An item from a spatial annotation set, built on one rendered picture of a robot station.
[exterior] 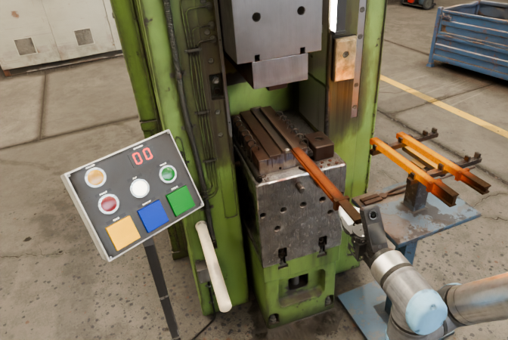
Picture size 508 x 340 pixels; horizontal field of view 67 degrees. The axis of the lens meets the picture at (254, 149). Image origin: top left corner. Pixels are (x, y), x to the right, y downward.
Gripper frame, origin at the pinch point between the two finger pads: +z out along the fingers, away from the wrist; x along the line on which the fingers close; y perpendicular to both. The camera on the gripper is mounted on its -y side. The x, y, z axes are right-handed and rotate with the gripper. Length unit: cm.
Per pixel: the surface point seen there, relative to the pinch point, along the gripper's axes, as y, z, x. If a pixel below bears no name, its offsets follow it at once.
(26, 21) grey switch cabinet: 39, 549, -188
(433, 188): 7.5, 4.2, 35.1
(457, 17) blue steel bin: 47, 282, 304
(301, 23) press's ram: -41, 42, 5
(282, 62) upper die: -29, 42, -2
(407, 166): 6.1, 16.2, 33.6
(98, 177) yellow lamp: -11, 26, -65
